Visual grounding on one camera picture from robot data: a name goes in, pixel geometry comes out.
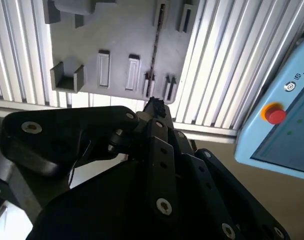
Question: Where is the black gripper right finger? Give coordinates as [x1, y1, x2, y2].
[169, 112, 291, 240]

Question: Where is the blue RAM stick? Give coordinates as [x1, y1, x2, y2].
[146, 3, 167, 98]

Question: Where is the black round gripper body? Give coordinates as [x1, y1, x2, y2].
[25, 159, 218, 240]

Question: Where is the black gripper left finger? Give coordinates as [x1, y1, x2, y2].
[0, 97, 180, 228]

